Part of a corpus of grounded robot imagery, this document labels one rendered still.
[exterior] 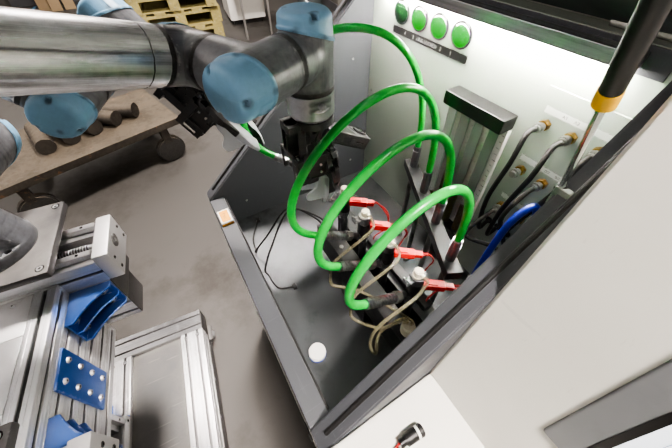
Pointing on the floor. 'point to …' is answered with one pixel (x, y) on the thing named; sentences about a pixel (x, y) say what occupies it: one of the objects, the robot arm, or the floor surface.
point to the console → (575, 306)
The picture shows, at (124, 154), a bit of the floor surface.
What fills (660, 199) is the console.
